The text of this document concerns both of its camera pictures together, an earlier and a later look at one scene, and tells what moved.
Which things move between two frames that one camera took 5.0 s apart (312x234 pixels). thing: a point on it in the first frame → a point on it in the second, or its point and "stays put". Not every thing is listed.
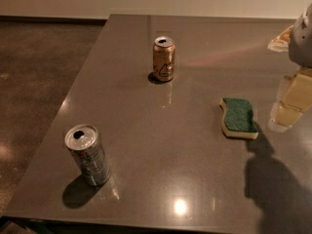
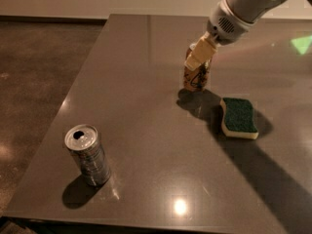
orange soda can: x=164 y=58 → x=198 y=79
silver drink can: x=83 y=141 stays put
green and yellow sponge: x=237 y=119 stays put
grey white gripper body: x=302 y=43 → x=223 y=27
